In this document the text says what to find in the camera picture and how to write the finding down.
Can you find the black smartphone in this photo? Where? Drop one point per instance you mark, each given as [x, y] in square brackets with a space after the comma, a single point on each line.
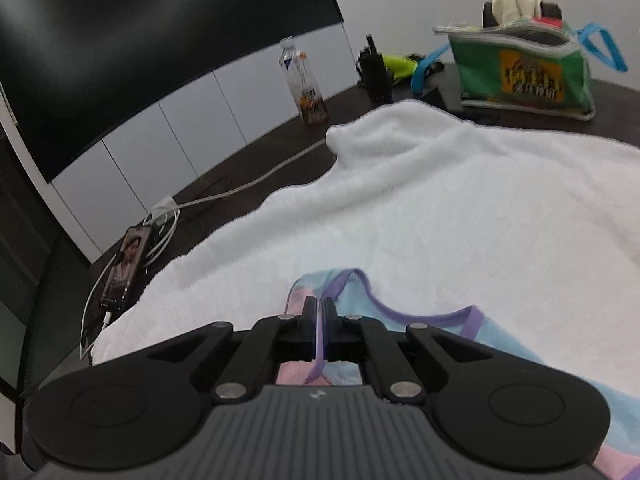
[125, 270]

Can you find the cream cloth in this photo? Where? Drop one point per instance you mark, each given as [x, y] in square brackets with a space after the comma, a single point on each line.
[515, 5]

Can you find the large black wall screen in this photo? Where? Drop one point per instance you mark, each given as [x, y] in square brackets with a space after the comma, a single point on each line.
[150, 50]

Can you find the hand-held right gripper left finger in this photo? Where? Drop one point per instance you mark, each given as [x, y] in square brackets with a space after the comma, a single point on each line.
[310, 330]

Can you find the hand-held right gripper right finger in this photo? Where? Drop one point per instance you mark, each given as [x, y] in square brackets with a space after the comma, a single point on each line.
[329, 330]

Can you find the yellow-green cloth item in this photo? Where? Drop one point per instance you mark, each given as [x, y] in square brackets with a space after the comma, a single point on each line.
[400, 67]

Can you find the white fluffy towel blanket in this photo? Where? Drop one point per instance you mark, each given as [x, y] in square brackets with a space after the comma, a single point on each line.
[450, 210]

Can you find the plastic tea bottle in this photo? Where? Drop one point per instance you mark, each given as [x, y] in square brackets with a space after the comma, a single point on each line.
[305, 90]

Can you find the pink and blue pastel garment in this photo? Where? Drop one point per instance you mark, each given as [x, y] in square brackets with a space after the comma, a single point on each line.
[525, 355]

